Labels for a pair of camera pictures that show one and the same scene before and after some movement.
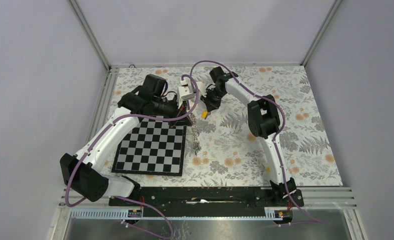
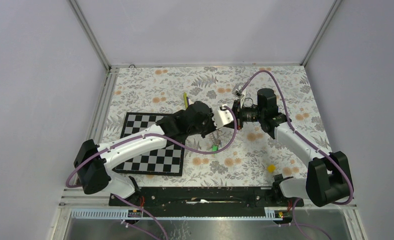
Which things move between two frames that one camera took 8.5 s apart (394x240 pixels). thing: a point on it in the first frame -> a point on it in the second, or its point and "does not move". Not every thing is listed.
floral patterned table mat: [223, 149] does not move
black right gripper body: [214, 92] -> [241, 114]
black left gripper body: [167, 108] -> [207, 126]
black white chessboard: [152, 147] does not move
